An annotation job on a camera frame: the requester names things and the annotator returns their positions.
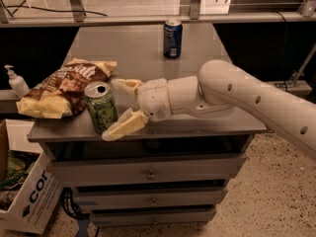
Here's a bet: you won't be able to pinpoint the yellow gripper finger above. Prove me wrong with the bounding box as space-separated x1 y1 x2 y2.
102 108 149 141
112 78 143 98

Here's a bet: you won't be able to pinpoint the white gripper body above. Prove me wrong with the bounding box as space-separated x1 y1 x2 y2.
137 78 172 121

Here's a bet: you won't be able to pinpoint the green soda can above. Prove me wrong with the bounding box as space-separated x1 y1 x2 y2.
84 81 118 133

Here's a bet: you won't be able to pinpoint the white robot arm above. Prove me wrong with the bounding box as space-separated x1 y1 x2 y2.
102 60 316 158

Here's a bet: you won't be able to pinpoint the blue pepsi can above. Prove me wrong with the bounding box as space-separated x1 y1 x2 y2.
163 19 183 58

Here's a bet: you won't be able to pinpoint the grey drawer cabinet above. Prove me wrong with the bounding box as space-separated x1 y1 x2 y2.
29 23 266 218

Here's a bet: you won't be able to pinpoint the brown yellow chip bag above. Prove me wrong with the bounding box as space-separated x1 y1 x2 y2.
16 58 118 119

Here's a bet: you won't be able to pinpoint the top grey drawer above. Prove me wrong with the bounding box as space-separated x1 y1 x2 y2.
47 154 246 187

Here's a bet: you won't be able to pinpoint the grey drawer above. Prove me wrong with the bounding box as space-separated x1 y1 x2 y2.
91 207 216 227
74 187 228 210
47 154 246 187

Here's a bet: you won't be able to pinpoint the middle grey drawer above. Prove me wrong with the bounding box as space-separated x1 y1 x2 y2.
74 187 228 210

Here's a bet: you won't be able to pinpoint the bottom grey drawer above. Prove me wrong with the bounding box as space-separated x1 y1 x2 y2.
91 207 216 227

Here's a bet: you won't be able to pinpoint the white pump bottle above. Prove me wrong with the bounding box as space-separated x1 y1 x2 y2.
4 65 30 99

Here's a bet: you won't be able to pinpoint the snack bags in box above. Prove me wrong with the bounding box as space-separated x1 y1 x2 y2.
0 150 39 210

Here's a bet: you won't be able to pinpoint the white cardboard box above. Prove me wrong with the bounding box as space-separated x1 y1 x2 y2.
0 119 62 234

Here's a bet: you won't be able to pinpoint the black cables under cabinet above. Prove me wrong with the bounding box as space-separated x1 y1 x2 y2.
59 188 90 221

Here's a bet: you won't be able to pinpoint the black cable on shelf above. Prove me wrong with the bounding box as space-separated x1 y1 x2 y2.
0 0 108 18

